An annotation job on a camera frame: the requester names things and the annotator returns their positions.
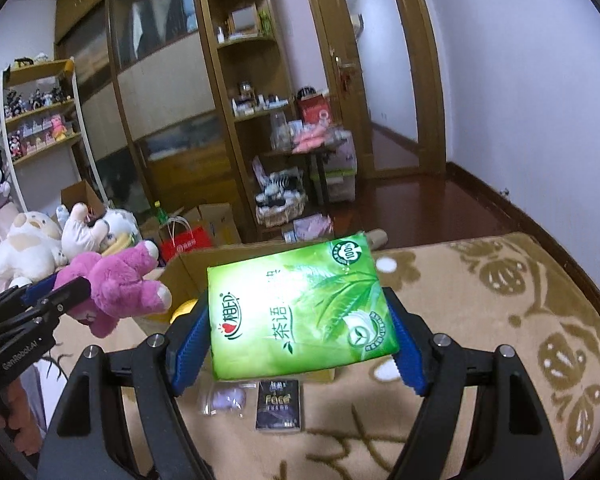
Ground red box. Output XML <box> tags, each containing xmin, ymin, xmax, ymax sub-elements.
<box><xmin>296</xmin><ymin>97</ymin><xmax>331</xmax><ymax>126</ymax></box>

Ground wooden wardrobe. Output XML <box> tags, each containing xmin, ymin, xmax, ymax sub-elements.
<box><xmin>55</xmin><ymin>0</ymin><xmax>306</xmax><ymax>241</ymax></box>

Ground small side table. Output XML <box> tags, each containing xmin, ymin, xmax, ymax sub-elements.
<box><xmin>265</xmin><ymin>140</ymin><xmax>353</xmax><ymax>206</ymax></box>

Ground pink packets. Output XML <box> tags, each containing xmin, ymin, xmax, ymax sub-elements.
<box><xmin>292</xmin><ymin>127</ymin><xmax>332</xmax><ymax>154</ymax></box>

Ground white haired plush doll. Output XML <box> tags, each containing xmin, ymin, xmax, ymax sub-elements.
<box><xmin>102</xmin><ymin>210</ymin><xmax>141</xmax><ymax>248</ymax></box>

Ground clear glass jar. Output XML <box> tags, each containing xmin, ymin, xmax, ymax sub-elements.
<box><xmin>270</xmin><ymin>110</ymin><xmax>289</xmax><ymax>149</ymax></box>

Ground white yellow display shelf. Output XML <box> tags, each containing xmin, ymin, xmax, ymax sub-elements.
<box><xmin>0</xmin><ymin>57</ymin><xmax>106</xmax><ymax>201</ymax></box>

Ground wooden glass door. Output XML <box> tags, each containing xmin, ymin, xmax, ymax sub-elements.
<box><xmin>302</xmin><ymin>0</ymin><xmax>448</xmax><ymax>178</ymax></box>

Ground translucent storage box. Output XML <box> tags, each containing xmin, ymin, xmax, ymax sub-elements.
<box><xmin>325</xmin><ymin>150</ymin><xmax>358</xmax><ymax>203</ymax></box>

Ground printed floor carton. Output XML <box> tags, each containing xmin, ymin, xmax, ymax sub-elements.
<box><xmin>195</xmin><ymin>203</ymin><xmax>242</xmax><ymax>246</ymax></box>

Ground dark flat packet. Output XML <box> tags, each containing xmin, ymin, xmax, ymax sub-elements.
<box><xmin>255</xmin><ymin>379</ymin><xmax>304</xmax><ymax>432</ymax></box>

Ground clear bag with purple item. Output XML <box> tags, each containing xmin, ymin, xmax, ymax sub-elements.
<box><xmin>198</xmin><ymin>380</ymin><xmax>258</xmax><ymax>418</ymax></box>

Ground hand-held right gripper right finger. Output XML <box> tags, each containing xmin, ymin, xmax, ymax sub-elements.
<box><xmin>382</xmin><ymin>287</ymin><xmax>566</xmax><ymax>480</ymax></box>

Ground red paper bag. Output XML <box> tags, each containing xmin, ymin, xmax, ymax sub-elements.
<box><xmin>159</xmin><ymin>217</ymin><xmax>215</xmax><ymax>263</ymax></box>

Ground pink purple bear plush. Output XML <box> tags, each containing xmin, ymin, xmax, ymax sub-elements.
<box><xmin>54</xmin><ymin>240</ymin><xmax>172</xmax><ymax>338</ymax></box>

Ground lace trimmed basket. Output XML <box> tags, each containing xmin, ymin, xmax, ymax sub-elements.
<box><xmin>255</xmin><ymin>195</ymin><xmax>308</xmax><ymax>229</ymax></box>

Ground cardboard box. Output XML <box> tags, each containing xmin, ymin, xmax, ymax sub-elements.
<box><xmin>132</xmin><ymin>237</ymin><xmax>338</xmax><ymax>383</ymax></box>

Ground group of small bottles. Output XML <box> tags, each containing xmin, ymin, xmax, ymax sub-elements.
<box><xmin>232</xmin><ymin>82</ymin><xmax>291</xmax><ymax>116</ymax></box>

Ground large white brown plush dog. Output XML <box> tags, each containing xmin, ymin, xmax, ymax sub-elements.
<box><xmin>0</xmin><ymin>211</ymin><xmax>68</xmax><ymax>288</ymax></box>

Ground small picture frame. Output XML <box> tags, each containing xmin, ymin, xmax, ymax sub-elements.
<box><xmin>227</xmin><ymin>5</ymin><xmax>259</xmax><ymax>36</ymax></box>

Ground beige flower blanket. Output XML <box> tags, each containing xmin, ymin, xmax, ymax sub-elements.
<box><xmin>40</xmin><ymin>232</ymin><xmax>600</xmax><ymax>480</ymax></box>

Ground person's left forearm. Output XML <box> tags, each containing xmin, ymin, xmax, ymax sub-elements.
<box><xmin>0</xmin><ymin>372</ymin><xmax>47</xmax><ymax>456</ymax></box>

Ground black white plush toys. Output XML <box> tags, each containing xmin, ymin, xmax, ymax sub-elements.
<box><xmin>257</xmin><ymin>170</ymin><xmax>306</xmax><ymax>206</ymax></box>

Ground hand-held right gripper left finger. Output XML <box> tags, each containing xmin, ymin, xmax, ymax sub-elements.
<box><xmin>37</xmin><ymin>300</ymin><xmax>216</xmax><ymax>480</ymax></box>

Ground yellow black white plush toy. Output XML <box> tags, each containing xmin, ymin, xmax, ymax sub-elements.
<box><xmin>169</xmin><ymin>299</ymin><xmax>201</xmax><ymax>326</ymax></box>

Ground empty brown carton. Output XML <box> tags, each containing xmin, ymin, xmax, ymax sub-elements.
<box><xmin>60</xmin><ymin>180</ymin><xmax>106</xmax><ymax>216</ymax></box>

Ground collection of small figurines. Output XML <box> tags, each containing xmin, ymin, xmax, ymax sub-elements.
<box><xmin>2</xmin><ymin>85</ymin><xmax>81</xmax><ymax>161</ymax></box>

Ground green tissue packet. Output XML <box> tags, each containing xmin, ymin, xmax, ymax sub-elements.
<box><xmin>206</xmin><ymin>231</ymin><xmax>401</xmax><ymax>381</ymax></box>

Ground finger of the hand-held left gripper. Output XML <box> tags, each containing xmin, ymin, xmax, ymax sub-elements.
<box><xmin>0</xmin><ymin>272</ymin><xmax>74</xmax><ymax>312</ymax></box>
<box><xmin>0</xmin><ymin>276</ymin><xmax>92</xmax><ymax>339</ymax></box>

